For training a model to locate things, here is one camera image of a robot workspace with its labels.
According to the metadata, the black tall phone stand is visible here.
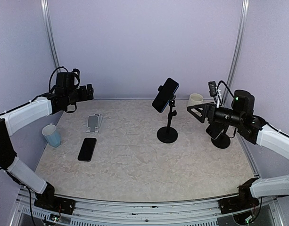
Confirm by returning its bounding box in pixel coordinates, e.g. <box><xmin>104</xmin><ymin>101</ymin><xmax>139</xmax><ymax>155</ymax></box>
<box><xmin>157</xmin><ymin>94</ymin><xmax>178</xmax><ymax>144</ymax></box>

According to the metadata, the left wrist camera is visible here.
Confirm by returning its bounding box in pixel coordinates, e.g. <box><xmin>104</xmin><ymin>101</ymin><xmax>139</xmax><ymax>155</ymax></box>
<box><xmin>71</xmin><ymin>68</ymin><xmax>80</xmax><ymax>88</ymax></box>

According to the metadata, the cream ceramic mug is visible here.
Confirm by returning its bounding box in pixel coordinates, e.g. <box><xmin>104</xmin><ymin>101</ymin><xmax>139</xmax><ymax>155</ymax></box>
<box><xmin>187</xmin><ymin>93</ymin><xmax>204</xmax><ymax>107</ymax></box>

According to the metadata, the aluminium frame post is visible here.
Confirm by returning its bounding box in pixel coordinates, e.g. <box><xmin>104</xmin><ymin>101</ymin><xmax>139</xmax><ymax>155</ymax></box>
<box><xmin>40</xmin><ymin>0</ymin><xmax>60</xmax><ymax>68</ymax></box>
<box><xmin>223</xmin><ymin>0</ymin><xmax>250</xmax><ymax>99</ymax></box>

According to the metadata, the light blue mug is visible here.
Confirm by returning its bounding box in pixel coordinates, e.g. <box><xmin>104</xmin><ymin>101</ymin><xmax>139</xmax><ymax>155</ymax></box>
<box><xmin>41</xmin><ymin>123</ymin><xmax>61</xmax><ymax>148</ymax></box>

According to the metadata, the right aluminium frame post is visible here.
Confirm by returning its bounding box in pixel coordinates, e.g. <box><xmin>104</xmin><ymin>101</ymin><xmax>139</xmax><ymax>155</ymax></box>
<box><xmin>223</xmin><ymin>0</ymin><xmax>250</xmax><ymax>99</ymax></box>

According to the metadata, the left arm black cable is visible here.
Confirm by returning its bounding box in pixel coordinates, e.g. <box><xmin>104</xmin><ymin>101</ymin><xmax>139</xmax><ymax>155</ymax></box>
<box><xmin>48</xmin><ymin>66</ymin><xmax>78</xmax><ymax>113</ymax></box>

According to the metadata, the black phone red case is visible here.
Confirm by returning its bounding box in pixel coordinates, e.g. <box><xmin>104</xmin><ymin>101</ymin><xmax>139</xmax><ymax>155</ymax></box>
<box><xmin>77</xmin><ymin>137</ymin><xmax>97</xmax><ymax>162</ymax></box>

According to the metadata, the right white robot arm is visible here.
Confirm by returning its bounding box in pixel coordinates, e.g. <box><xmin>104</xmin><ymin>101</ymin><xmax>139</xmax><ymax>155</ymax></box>
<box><xmin>187</xmin><ymin>89</ymin><xmax>289</xmax><ymax>209</ymax></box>

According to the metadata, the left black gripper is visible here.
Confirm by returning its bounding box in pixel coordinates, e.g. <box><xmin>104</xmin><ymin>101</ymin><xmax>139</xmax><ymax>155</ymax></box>
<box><xmin>65</xmin><ymin>83</ymin><xmax>93</xmax><ymax>105</ymax></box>

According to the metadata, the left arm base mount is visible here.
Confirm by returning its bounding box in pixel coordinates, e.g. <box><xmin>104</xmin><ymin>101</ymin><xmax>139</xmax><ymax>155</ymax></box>
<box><xmin>34</xmin><ymin>182</ymin><xmax>75</xmax><ymax>215</ymax></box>

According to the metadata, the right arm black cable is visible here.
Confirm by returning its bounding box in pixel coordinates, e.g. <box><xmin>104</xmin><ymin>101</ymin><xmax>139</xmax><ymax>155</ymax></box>
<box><xmin>216</xmin><ymin>80</ymin><xmax>236</xmax><ymax>99</ymax></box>

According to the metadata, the left aluminium frame post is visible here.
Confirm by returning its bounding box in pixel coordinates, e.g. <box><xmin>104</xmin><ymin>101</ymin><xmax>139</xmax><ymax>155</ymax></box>
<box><xmin>40</xmin><ymin>0</ymin><xmax>60</xmax><ymax>68</ymax></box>

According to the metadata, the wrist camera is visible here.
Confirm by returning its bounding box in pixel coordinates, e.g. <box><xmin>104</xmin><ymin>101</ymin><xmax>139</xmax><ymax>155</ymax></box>
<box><xmin>71</xmin><ymin>68</ymin><xmax>80</xmax><ymax>88</ymax></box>
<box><xmin>208</xmin><ymin>81</ymin><xmax>223</xmax><ymax>105</ymax></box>

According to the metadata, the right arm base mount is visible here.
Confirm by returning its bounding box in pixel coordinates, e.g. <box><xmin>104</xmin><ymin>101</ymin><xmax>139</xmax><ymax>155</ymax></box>
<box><xmin>218</xmin><ymin>178</ymin><xmax>260</xmax><ymax>214</ymax></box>

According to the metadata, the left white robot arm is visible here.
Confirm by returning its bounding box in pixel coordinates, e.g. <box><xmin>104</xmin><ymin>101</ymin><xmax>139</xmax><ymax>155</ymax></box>
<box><xmin>0</xmin><ymin>69</ymin><xmax>94</xmax><ymax>210</ymax></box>

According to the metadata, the blue phone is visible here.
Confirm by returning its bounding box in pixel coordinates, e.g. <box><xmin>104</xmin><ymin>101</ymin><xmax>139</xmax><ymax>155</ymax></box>
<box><xmin>152</xmin><ymin>78</ymin><xmax>179</xmax><ymax>113</ymax></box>

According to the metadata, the silver folding phone stand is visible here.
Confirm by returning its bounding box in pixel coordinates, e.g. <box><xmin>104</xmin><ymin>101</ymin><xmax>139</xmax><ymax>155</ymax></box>
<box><xmin>86</xmin><ymin>113</ymin><xmax>103</xmax><ymax>133</ymax></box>

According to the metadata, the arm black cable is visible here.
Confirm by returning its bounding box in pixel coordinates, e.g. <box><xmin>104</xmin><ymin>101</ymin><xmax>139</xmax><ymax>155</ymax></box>
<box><xmin>48</xmin><ymin>66</ymin><xmax>78</xmax><ymax>113</ymax></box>
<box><xmin>216</xmin><ymin>80</ymin><xmax>236</xmax><ymax>99</ymax></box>

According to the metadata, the front aluminium rail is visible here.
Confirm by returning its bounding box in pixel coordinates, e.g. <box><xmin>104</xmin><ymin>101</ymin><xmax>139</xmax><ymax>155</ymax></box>
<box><xmin>8</xmin><ymin>188</ymin><xmax>284</xmax><ymax>226</ymax></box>

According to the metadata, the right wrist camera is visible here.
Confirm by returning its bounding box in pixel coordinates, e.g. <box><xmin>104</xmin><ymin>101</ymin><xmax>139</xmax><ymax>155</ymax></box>
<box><xmin>208</xmin><ymin>81</ymin><xmax>223</xmax><ymax>105</ymax></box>

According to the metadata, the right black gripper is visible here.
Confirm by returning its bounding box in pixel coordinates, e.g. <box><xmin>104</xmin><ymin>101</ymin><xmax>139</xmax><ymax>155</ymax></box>
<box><xmin>187</xmin><ymin>102</ymin><xmax>244</xmax><ymax>127</ymax></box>

